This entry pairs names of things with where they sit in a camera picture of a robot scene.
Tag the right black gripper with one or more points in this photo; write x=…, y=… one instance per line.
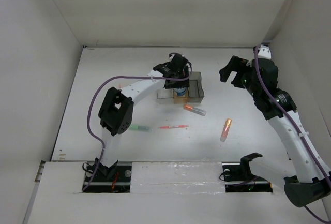
x=234, y=65

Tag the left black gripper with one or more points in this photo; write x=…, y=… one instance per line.
x=184, y=84

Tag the blue cleaning gel jar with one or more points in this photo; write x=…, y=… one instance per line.
x=180, y=92

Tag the orange cap highlighter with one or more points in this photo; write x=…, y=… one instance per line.
x=194, y=110

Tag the pink slim pen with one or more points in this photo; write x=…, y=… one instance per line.
x=173, y=127

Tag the green cap highlighter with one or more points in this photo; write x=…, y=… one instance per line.
x=134, y=127

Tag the yellow-orange cap highlighter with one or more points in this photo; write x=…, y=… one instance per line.
x=226, y=129

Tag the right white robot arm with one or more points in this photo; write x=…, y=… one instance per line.
x=307, y=179

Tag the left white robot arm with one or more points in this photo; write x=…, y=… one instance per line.
x=116, y=110

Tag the clear plastic bin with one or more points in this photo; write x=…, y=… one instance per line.
x=165, y=96

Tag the smoky grey plastic bin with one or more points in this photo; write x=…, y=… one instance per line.
x=195, y=91

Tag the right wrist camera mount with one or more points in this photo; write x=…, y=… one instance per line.
x=263, y=52

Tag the aluminium rail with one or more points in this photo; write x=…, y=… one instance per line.
x=279, y=110

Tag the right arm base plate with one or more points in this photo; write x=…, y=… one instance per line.
x=235, y=181

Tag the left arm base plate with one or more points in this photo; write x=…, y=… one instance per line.
x=116, y=179

